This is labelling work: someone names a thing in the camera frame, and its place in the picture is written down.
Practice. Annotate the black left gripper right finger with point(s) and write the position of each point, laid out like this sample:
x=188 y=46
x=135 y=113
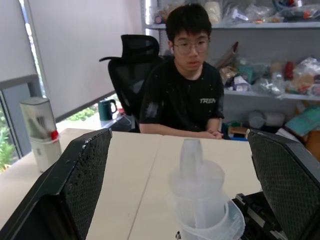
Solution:
x=287 y=175

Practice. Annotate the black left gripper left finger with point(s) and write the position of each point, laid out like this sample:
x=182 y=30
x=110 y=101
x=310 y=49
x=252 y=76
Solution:
x=75 y=180

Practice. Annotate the translucent plastic measuring cup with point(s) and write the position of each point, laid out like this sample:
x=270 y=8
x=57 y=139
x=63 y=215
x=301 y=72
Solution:
x=200 y=195

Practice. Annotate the person's left hand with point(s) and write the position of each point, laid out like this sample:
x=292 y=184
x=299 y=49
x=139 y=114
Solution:
x=215 y=134

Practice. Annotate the brown cardboard box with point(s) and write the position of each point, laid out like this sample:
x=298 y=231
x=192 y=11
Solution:
x=313 y=145

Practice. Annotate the small red cap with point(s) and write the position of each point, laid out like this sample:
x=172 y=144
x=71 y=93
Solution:
x=54 y=135

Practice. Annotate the tall white grey canister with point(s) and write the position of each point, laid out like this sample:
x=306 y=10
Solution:
x=42 y=135

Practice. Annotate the teal cardboard box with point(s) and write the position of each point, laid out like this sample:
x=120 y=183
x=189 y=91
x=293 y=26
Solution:
x=303 y=120

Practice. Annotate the white paper rolls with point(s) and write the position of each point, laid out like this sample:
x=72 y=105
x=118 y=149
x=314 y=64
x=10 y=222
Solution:
x=266 y=118

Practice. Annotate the grey side desk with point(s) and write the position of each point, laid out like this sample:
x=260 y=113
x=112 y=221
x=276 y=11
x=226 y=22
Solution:
x=113 y=123

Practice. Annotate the green mug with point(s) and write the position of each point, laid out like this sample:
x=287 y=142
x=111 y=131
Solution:
x=106 y=110

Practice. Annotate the clear plastic bag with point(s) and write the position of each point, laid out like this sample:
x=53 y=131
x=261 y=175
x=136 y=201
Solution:
x=306 y=75

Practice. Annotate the red item on shelf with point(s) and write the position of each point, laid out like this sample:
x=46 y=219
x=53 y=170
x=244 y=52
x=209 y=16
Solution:
x=289 y=70

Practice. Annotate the black mesh office chair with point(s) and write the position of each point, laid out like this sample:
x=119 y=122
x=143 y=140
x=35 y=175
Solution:
x=130 y=75

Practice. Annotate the white roller blind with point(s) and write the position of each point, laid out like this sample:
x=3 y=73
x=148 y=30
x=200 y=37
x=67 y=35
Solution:
x=82 y=50

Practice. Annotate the person in black t-shirt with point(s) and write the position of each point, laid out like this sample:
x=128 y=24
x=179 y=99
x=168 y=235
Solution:
x=182 y=97

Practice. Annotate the brown flat board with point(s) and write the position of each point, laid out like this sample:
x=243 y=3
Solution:
x=228 y=56

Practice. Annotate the grey metal shelf unit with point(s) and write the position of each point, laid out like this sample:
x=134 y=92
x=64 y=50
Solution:
x=262 y=37

